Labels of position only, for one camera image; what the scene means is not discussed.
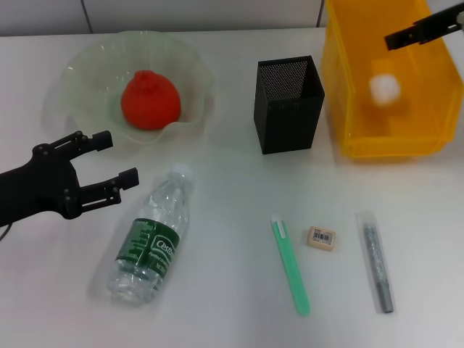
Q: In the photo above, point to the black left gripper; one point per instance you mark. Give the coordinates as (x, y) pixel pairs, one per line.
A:
(36, 185)

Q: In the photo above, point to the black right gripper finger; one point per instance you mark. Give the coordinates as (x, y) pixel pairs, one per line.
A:
(424, 30)

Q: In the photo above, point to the orange fruit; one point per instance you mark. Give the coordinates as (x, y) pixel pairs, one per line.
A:
(150, 101)

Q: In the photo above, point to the white paper ball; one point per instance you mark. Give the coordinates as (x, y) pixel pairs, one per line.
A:
(385, 88)

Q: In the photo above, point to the clear green-label water bottle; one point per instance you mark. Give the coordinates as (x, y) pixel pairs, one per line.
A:
(159, 224)

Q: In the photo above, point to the beige eraser with barcode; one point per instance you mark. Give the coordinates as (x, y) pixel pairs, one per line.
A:
(322, 238)

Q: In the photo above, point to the grey pen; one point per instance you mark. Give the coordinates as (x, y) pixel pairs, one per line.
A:
(378, 264)

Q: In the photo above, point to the green glass fruit plate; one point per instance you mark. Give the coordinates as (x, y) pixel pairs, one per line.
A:
(90, 65)

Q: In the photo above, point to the black mesh pen holder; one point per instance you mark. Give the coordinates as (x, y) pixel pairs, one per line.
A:
(286, 123)

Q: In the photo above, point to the yellow plastic bin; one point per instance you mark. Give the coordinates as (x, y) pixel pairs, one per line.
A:
(337, 72)

